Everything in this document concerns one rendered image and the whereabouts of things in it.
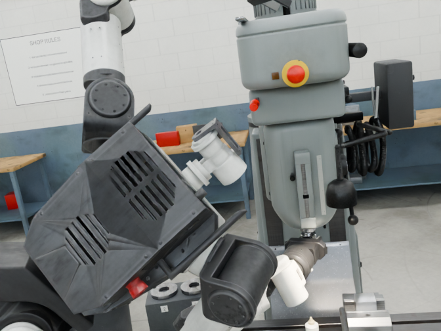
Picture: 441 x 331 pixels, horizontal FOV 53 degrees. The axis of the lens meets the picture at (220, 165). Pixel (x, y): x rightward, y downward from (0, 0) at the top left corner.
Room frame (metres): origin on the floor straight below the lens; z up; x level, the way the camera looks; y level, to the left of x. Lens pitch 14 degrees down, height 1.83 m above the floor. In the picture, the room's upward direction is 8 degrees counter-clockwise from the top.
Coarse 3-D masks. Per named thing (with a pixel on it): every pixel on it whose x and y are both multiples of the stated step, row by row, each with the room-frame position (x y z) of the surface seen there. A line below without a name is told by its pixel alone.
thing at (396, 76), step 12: (384, 60) 1.56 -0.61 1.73; (396, 60) 1.47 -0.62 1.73; (408, 60) 1.40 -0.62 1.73; (384, 72) 1.43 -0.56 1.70; (396, 72) 1.40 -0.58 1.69; (408, 72) 1.39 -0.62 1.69; (384, 84) 1.44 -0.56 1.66; (396, 84) 1.40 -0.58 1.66; (408, 84) 1.39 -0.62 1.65; (384, 96) 1.45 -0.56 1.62; (396, 96) 1.40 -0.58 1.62; (408, 96) 1.39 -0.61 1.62; (384, 108) 1.46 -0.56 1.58; (396, 108) 1.40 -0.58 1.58; (408, 108) 1.39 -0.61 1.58; (384, 120) 1.46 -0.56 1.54; (396, 120) 1.40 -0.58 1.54; (408, 120) 1.39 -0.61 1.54
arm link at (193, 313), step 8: (200, 304) 0.83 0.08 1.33; (184, 312) 0.90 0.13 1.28; (192, 312) 0.85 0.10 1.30; (200, 312) 0.82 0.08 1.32; (176, 320) 0.91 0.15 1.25; (184, 320) 0.88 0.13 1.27; (192, 320) 0.84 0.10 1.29; (200, 320) 0.82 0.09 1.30; (208, 320) 0.80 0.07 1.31; (176, 328) 0.90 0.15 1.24; (184, 328) 0.86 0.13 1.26; (192, 328) 0.84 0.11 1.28; (200, 328) 0.82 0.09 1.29; (208, 328) 0.81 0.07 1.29; (216, 328) 0.80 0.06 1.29; (224, 328) 0.80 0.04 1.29
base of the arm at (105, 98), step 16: (96, 80) 0.90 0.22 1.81; (112, 80) 0.91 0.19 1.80; (96, 96) 0.88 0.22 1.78; (112, 96) 0.89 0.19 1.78; (128, 96) 0.90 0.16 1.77; (96, 112) 0.86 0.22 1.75; (112, 112) 0.87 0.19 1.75; (128, 112) 0.88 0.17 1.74; (96, 128) 0.86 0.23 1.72; (112, 128) 0.87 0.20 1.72; (96, 144) 0.91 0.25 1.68
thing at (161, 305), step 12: (156, 288) 1.35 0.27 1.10; (168, 288) 1.35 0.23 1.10; (180, 288) 1.35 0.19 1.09; (192, 288) 1.32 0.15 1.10; (156, 300) 1.30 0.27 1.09; (168, 300) 1.29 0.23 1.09; (180, 300) 1.28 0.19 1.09; (192, 300) 1.28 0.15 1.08; (156, 312) 1.28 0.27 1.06; (168, 312) 1.28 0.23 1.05; (156, 324) 1.28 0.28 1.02; (168, 324) 1.28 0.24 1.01
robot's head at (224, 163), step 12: (216, 132) 0.90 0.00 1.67; (204, 144) 0.88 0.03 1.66; (216, 144) 0.89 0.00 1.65; (204, 156) 0.90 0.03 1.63; (216, 156) 0.89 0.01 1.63; (228, 156) 0.89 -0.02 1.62; (204, 168) 0.88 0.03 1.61; (216, 168) 0.89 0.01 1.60; (228, 168) 0.88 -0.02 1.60; (240, 168) 0.89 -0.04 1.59; (228, 180) 0.89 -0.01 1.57
